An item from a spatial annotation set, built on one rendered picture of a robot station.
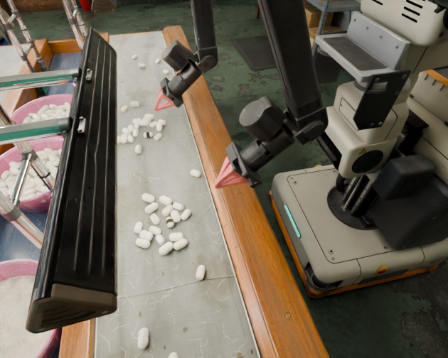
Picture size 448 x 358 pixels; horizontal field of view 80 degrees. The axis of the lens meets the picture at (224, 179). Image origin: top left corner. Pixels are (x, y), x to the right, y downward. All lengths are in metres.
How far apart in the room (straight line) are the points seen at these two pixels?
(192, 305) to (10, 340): 0.36
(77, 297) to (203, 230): 0.45
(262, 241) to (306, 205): 0.74
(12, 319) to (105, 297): 0.46
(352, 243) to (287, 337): 0.80
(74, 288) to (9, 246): 0.67
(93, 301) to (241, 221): 0.45
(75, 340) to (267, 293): 0.38
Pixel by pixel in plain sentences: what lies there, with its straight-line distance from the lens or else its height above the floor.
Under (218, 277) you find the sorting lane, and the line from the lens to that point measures 0.64.
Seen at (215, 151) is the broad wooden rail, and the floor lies 0.76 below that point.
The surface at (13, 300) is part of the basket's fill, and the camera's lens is 0.77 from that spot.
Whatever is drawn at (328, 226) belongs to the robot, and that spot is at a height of 0.28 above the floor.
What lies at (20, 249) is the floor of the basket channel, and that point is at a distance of 0.92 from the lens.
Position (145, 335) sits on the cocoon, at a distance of 0.61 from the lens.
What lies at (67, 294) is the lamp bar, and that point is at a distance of 0.28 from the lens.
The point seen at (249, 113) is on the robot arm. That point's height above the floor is 1.04.
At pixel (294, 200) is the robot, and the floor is 0.28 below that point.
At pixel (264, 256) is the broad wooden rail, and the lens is 0.64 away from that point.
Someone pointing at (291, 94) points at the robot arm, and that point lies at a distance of 0.50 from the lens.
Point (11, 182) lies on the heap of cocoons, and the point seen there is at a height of 0.75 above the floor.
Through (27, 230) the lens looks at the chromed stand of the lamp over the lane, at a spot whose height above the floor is 0.91.
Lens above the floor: 1.33
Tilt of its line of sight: 48 degrees down
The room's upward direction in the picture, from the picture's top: straight up
